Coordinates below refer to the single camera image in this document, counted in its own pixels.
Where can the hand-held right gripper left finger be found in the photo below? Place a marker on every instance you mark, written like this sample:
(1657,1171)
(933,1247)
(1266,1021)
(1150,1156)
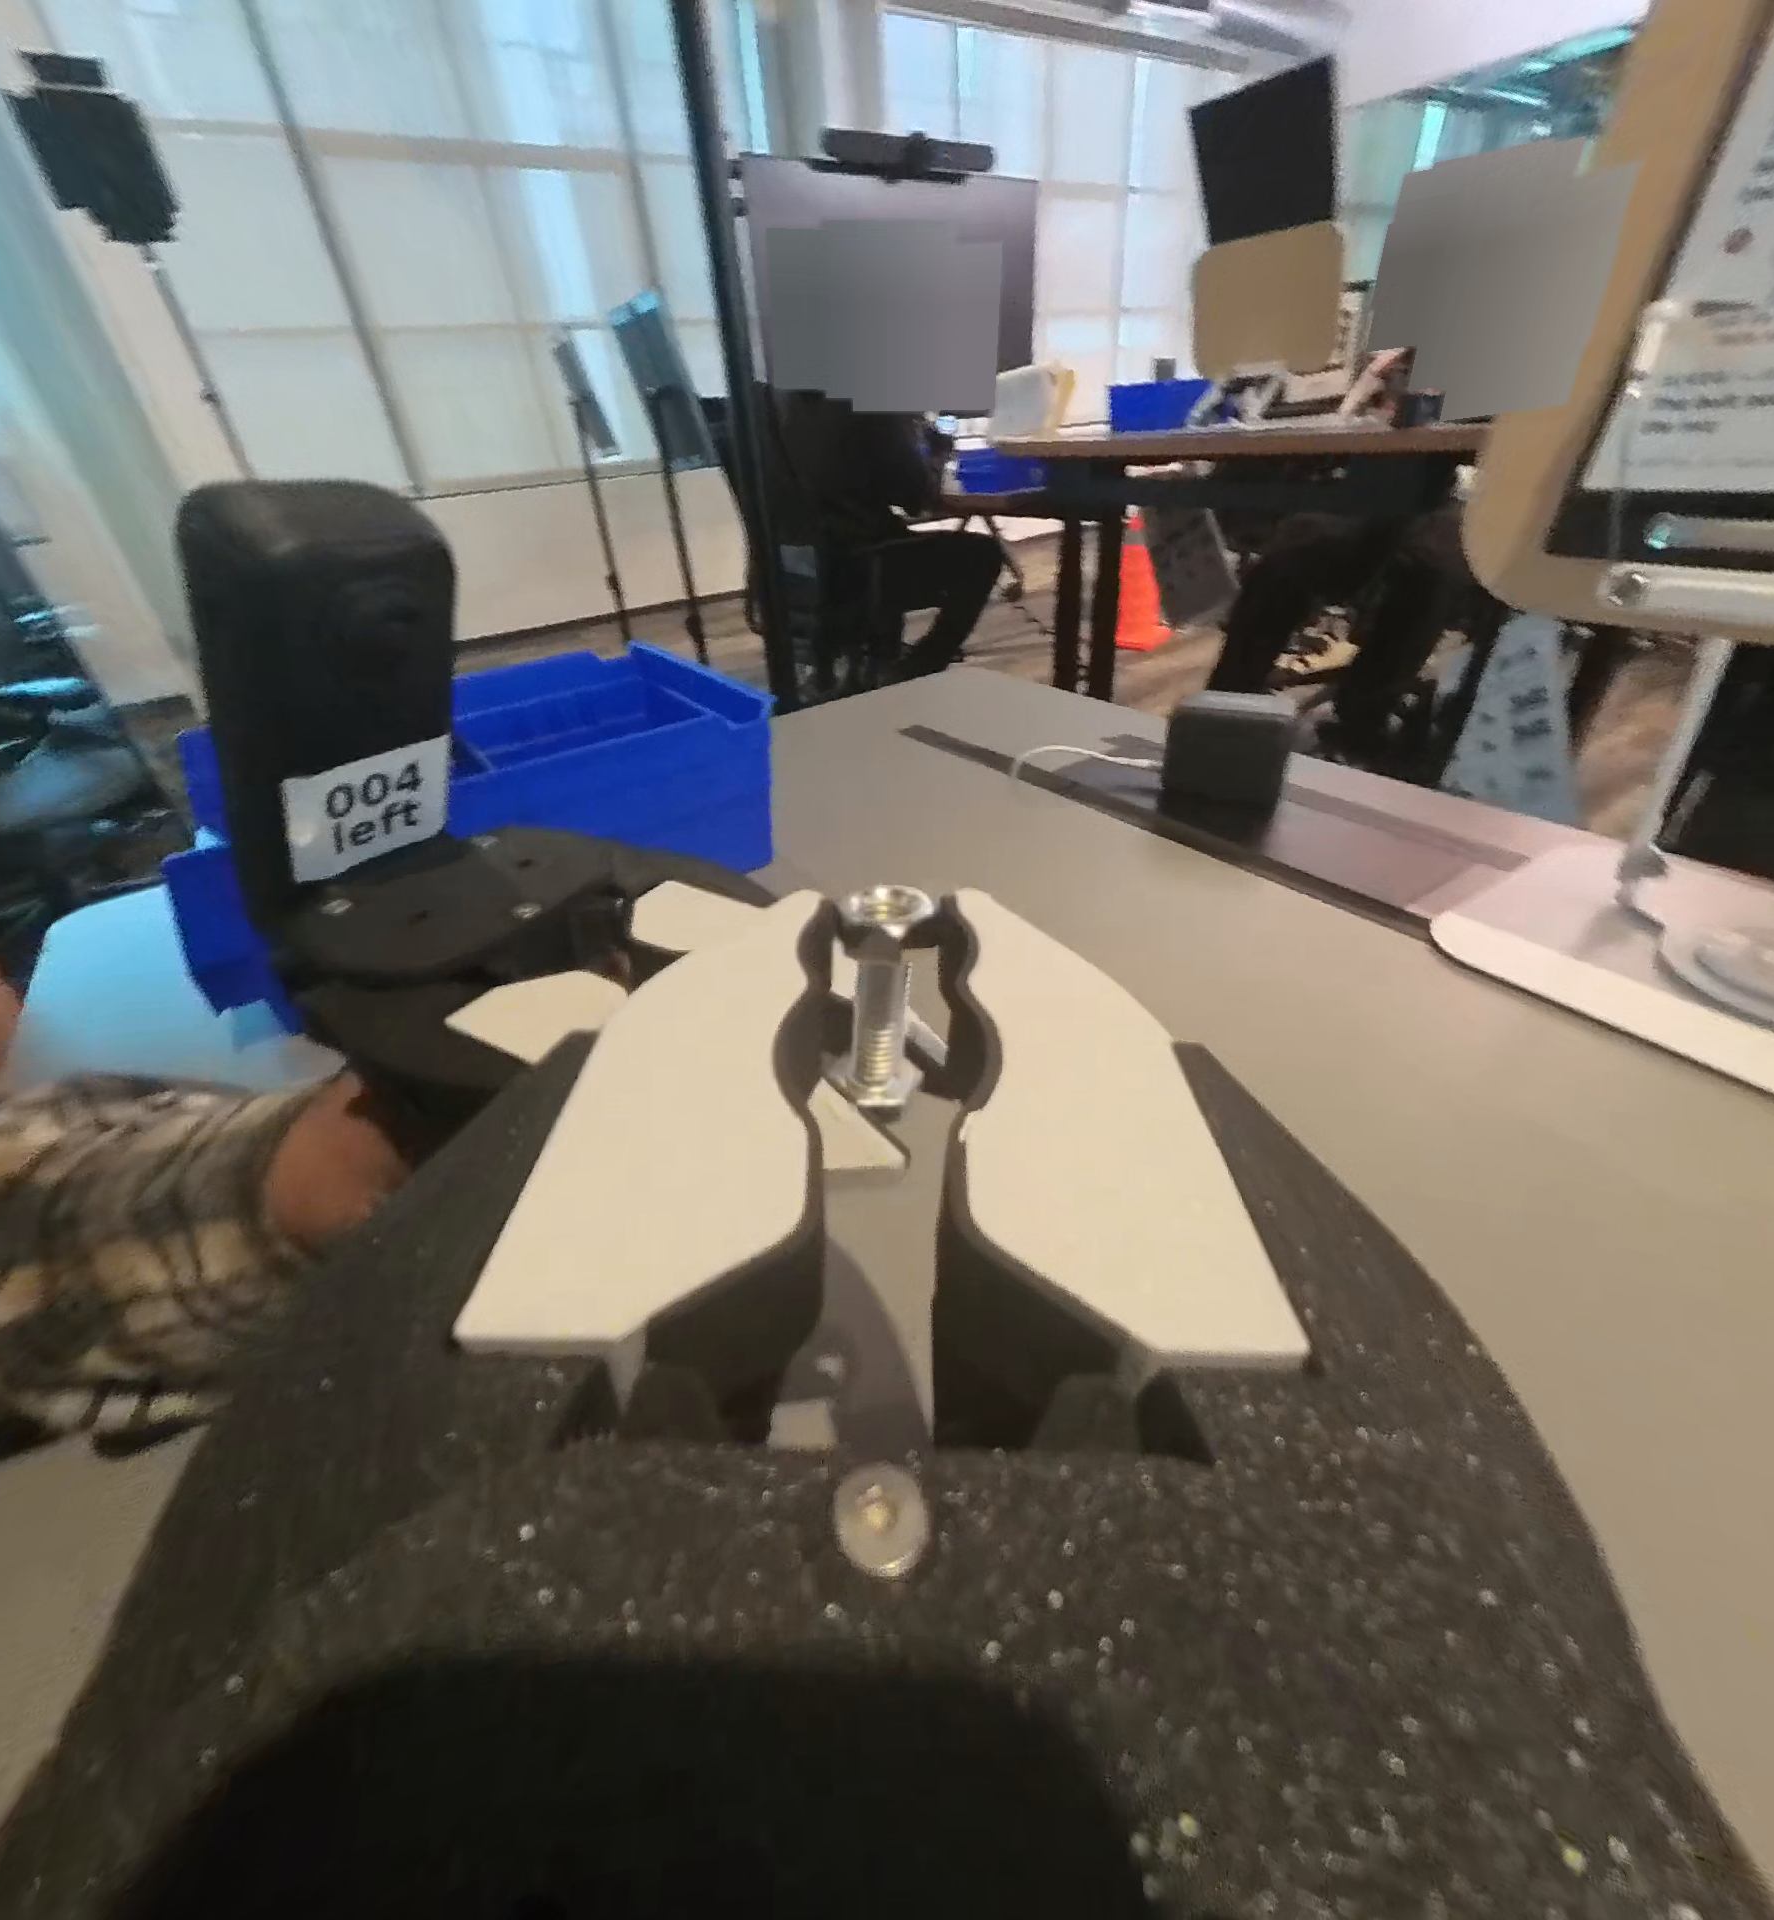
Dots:
(632,1171)

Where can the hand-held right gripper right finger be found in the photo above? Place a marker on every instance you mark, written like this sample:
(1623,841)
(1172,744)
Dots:
(1127,1185)

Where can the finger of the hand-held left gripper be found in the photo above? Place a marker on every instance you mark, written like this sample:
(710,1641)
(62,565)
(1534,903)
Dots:
(700,919)
(542,1019)

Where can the blue plastic parts bin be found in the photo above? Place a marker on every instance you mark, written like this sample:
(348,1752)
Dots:
(647,780)

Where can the silver hex bolt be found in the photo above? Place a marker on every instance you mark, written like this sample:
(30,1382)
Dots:
(882,1004)

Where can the silver hex nut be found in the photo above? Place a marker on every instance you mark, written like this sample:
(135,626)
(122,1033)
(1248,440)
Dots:
(887,1086)

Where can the person's left forearm plaid sleeve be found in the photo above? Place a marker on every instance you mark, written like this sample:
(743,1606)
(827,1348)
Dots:
(76,1245)

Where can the person's left hand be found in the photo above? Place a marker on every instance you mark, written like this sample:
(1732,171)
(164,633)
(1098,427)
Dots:
(348,1156)

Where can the small monitor on black stand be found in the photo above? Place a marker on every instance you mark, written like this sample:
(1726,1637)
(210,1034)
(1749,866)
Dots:
(587,390)

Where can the large monitor on black stand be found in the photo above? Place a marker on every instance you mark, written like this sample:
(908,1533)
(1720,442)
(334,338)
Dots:
(662,376)

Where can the dark grey power adapter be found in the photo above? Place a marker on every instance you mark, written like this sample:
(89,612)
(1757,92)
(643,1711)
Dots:
(1230,751)

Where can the white document stand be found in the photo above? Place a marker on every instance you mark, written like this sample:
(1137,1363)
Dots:
(1548,930)

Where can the orange traffic cone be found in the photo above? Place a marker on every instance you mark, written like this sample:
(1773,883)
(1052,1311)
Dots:
(1143,601)

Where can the small printed card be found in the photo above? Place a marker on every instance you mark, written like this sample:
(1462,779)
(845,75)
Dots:
(1509,721)

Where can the grey patterned board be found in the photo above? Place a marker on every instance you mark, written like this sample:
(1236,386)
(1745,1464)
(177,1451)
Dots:
(1194,570)

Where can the large black display screen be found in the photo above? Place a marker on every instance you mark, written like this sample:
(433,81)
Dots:
(1015,269)

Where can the wooden desk with black legs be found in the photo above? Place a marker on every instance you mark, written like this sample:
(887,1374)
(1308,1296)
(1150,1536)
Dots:
(1246,444)

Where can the black webcam bar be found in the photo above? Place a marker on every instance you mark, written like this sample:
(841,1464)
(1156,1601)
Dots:
(910,156)

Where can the beige board document stand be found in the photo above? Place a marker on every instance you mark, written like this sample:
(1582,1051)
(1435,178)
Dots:
(1269,308)

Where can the printed instruction sheet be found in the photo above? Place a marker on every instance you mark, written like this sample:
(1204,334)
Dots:
(1757,299)

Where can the black slanted frame pole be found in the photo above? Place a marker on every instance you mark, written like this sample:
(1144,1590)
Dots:
(720,299)

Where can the black tripod with camera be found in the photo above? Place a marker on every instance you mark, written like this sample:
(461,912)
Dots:
(91,152)

